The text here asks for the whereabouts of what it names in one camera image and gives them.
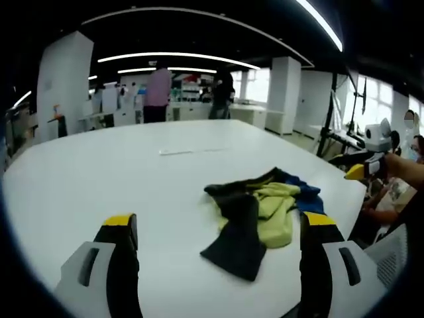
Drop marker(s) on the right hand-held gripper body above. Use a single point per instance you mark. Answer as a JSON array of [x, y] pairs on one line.
[[377, 134]]

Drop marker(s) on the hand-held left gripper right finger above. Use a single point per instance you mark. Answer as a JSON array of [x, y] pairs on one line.
[[334, 265]]

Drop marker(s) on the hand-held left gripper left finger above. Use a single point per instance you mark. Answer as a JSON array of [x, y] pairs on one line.
[[99, 265]]

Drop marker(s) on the black yellow blue garment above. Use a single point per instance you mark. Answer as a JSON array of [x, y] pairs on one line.
[[255, 215]]

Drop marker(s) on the white template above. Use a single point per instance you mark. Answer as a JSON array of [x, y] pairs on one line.
[[175, 151]]

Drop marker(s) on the person's right hand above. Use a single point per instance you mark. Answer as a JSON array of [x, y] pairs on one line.
[[402, 170]]

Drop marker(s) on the black tripod stand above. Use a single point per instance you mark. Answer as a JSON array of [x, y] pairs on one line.
[[331, 126]]

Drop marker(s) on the white mesh chair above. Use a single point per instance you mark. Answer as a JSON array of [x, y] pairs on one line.
[[391, 255]]

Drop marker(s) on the white square pillar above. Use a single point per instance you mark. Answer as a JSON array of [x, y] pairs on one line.
[[64, 86], [283, 96]]

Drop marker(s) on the white low cabinet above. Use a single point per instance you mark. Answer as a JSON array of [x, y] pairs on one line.
[[255, 116]]

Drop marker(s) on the long ceiling light strip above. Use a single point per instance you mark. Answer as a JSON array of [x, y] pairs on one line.
[[323, 21], [179, 58]]

